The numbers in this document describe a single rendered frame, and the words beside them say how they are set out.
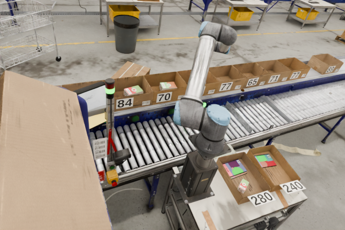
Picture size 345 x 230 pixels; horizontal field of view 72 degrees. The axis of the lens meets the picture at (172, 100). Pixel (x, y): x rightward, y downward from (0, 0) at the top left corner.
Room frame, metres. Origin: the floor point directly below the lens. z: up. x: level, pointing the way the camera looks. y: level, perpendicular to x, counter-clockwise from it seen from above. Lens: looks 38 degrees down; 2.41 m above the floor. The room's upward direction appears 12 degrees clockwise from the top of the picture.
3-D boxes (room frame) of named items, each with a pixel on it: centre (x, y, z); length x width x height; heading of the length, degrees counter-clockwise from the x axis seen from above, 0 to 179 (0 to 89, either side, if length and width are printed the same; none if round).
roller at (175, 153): (1.56, -0.01, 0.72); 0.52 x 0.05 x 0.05; 33
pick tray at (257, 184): (1.24, -0.69, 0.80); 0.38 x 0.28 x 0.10; 28
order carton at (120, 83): (1.82, 0.43, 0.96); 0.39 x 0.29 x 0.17; 123
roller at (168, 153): (1.53, 0.04, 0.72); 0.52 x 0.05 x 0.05; 33
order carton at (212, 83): (2.24, -0.22, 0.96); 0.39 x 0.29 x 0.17; 123
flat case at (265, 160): (1.49, -0.94, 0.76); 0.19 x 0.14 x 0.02; 113
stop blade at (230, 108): (2.04, -0.75, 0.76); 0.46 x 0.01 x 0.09; 33
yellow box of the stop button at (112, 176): (0.98, 0.28, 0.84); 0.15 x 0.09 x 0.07; 123
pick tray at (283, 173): (1.40, -0.98, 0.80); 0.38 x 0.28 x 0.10; 26
